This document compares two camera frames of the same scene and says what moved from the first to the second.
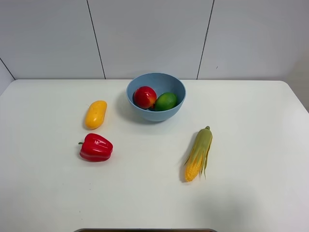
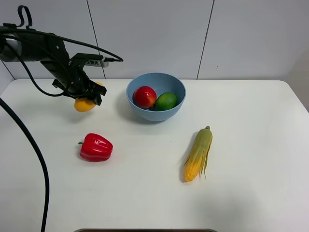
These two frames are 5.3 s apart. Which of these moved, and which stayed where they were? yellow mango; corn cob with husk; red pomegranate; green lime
Moved: yellow mango
Stayed: green lime; red pomegranate; corn cob with husk
